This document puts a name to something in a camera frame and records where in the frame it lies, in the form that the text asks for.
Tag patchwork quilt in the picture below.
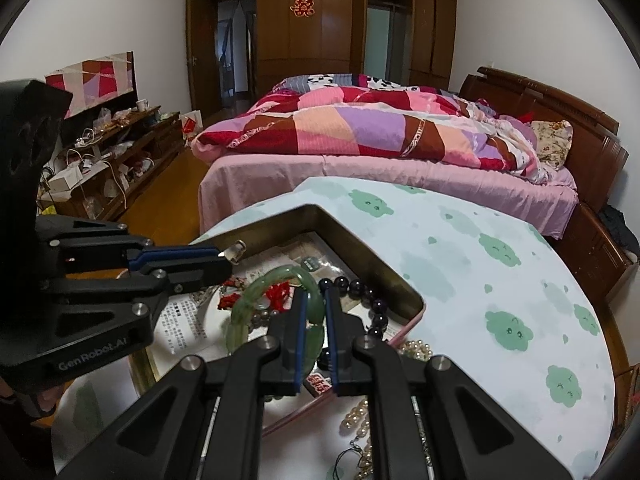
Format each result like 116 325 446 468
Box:
192 74 561 186

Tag green jade bangle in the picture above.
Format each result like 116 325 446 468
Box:
222 265 326 353

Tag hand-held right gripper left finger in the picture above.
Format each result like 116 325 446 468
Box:
55 290 311 480

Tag white pearl necklace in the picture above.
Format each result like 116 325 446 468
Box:
340 339 436 480

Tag wooden bed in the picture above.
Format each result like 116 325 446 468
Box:
192 66 638 306

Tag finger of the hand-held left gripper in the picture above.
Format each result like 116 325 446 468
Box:
40 259 236 343
35 216 226 279

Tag person's left hand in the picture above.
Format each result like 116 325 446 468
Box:
0 376 66 418

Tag wooden television cabinet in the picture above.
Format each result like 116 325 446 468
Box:
37 105 183 221

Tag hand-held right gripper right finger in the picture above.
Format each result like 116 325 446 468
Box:
322 287 573 480

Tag small grey bead bracelet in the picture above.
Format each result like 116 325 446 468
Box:
240 307 286 326

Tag brown wooden wardrobe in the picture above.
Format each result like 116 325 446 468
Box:
186 0 458 111

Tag flat screen television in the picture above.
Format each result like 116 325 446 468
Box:
44 51 136 120

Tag pink metal tin box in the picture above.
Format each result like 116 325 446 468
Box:
127 204 428 436

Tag black cord pendant necklace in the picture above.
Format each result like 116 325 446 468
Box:
330 437 373 480

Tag dark purple bead bracelet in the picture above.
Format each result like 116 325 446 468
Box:
317 275 391 341

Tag white cardboard box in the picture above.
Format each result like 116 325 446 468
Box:
47 165 86 193

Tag floral pillow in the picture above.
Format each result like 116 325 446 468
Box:
530 120 573 170

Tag small red bead charm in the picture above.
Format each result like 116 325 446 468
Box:
215 280 246 311

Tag dark folded clothes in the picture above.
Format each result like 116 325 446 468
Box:
597 204 640 261

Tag red knot charm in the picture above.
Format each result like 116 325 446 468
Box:
260 282 293 311

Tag printed paper liner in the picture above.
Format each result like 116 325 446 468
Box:
150 232 406 361

